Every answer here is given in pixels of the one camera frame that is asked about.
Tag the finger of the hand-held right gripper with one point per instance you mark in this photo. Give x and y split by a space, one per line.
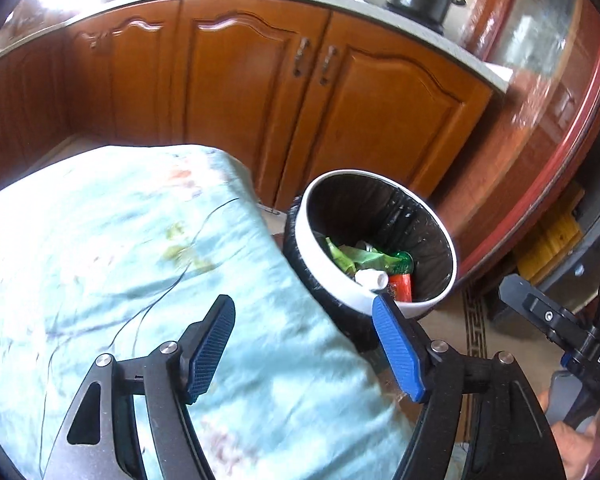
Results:
545 317

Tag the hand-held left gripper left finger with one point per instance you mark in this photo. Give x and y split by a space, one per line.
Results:
210 350

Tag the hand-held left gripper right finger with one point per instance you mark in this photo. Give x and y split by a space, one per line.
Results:
397 350

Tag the orange snack wrapper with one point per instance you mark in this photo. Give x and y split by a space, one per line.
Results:
400 287

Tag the white bin with black bag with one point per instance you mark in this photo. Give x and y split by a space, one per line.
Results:
330 280

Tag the light green wrapper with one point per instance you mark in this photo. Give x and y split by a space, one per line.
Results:
350 257

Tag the person's right hand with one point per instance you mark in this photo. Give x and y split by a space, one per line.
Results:
575 452

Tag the patterned floor mat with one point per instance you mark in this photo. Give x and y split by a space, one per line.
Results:
477 340

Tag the yellow wooden object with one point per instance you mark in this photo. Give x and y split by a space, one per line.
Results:
550 240

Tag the light blue floral tablecloth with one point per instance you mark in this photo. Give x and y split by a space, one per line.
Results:
105 260

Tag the red wooden glass door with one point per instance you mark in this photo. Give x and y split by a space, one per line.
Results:
530 135

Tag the wooden kitchen cabinet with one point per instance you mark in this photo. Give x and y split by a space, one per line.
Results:
230 85

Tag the speckled kitchen countertop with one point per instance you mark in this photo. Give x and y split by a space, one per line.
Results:
370 15

